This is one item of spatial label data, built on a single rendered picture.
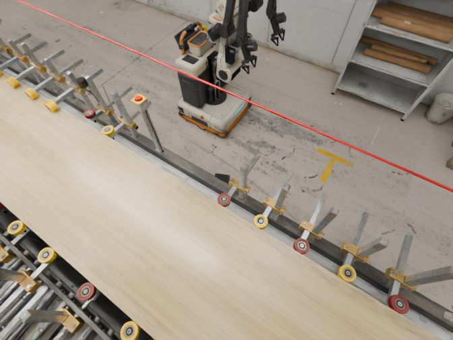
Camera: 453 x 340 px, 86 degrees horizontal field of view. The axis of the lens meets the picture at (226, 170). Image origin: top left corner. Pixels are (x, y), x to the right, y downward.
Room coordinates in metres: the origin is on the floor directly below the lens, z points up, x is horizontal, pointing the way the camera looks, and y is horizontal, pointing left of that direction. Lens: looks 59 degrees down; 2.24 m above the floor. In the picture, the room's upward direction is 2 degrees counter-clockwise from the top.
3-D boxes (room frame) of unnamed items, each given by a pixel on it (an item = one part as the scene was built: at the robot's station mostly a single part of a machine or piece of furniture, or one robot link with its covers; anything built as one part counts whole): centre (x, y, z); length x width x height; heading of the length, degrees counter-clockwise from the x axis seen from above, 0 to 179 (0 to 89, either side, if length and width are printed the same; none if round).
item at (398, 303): (0.03, -0.80, 0.85); 0.08 x 0.08 x 0.11
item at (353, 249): (0.29, -0.70, 0.83); 0.14 x 0.06 x 0.05; 55
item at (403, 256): (0.19, -0.91, 0.82); 0.43 x 0.03 x 0.04; 145
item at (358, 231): (0.34, -0.71, 0.83); 0.43 x 0.03 x 0.04; 145
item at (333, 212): (0.42, -0.51, 0.90); 0.04 x 0.04 x 0.48; 55
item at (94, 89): (1.42, 0.93, 0.93); 0.04 x 0.04 x 0.48; 55
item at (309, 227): (0.43, -0.49, 0.81); 0.14 x 0.06 x 0.05; 55
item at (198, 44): (2.24, 0.20, 0.87); 0.23 x 0.15 x 0.11; 145
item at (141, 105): (1.13, 0.51, 1.18); 0.07 x 0.07 x 0.08; 55
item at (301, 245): (0.32, -0.39, 0.85); 0.08 x 0.08 x 0.11
